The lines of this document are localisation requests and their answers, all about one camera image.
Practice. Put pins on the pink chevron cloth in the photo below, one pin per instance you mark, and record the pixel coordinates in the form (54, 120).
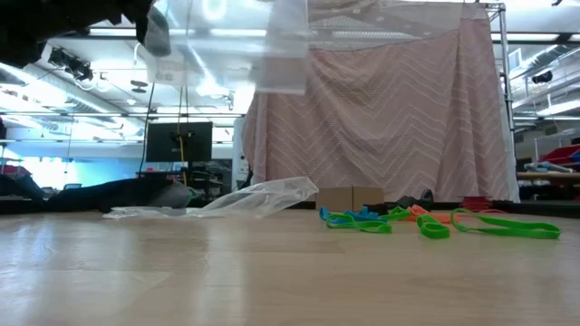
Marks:
(408, 127)

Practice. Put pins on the orange rubber band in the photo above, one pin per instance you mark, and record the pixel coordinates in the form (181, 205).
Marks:
(419, 210)

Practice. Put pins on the blue rubber band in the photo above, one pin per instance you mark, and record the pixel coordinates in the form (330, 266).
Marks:
(376, 217)
(360, 211)
(324, 213)

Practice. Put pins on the small cardboard box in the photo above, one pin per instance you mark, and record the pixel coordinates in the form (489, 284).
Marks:
(349, 198)

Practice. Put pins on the white cabinet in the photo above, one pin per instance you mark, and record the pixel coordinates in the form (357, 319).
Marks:
(239, 149)

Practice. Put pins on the black computer monitor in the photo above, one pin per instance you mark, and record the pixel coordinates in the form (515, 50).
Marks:
(163, 142)

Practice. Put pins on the black ceiling track lights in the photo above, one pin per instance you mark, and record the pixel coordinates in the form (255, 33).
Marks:
(72, 65)

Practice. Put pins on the silver metal rack pole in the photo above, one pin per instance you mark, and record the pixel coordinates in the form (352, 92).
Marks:
(504, 68)

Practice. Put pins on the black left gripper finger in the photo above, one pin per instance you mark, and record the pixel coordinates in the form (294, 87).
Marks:
(158, 34)

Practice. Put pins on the red storage bin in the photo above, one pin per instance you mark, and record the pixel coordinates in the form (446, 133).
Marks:
(559, 155)

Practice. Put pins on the long green rubber band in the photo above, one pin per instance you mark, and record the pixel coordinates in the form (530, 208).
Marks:
(534, 233)

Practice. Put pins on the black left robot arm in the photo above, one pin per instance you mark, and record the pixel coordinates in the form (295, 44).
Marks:
(45, 27)

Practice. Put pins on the black aluminium table frame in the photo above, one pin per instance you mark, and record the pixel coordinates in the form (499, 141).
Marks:
(553, 209)

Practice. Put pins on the clear plastic bag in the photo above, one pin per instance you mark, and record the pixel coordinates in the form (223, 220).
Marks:
(272, 194)
(281, 54)
(136, 213)

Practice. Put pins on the red black tape roll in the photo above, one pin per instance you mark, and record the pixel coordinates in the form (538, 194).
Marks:
(476, 204)

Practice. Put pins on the black ceiling spotlight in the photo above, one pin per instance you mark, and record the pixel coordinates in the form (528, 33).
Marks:
(542, 77)

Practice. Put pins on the wooden side table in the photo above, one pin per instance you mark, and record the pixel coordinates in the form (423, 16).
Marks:
(548, 176)

